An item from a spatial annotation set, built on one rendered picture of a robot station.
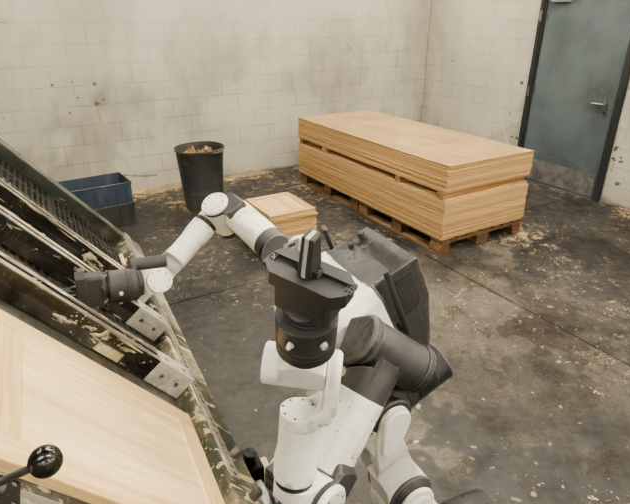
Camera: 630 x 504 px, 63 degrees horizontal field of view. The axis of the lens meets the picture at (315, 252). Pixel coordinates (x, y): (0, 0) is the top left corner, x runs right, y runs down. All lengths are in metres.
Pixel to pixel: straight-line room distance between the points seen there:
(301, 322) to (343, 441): 0.33
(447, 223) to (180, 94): 3.43
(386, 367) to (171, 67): 5.54
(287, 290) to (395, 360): 0.35
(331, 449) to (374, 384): 0.13
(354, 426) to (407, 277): 0.34
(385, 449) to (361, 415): 0.46
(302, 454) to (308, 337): 0.24
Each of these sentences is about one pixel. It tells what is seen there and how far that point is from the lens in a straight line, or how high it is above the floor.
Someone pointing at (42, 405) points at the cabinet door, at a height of 1.25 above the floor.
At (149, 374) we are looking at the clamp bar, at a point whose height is 0.99.
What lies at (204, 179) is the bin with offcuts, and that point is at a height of 0.37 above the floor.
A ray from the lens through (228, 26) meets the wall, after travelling 6.45.
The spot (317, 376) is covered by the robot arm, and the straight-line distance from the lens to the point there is 0.77.
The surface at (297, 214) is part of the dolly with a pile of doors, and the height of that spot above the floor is 0.38.
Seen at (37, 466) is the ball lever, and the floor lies 1.42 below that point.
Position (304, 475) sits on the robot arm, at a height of 1.22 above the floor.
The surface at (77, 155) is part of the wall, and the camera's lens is 6.17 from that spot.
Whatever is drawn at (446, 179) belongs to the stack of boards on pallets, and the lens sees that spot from 4.29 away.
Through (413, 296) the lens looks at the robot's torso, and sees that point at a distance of 1.14.
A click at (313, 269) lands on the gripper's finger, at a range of 0.64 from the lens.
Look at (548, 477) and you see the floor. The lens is 2.72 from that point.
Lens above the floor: 1.89
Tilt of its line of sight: 25 degrees down
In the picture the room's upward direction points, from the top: straight up
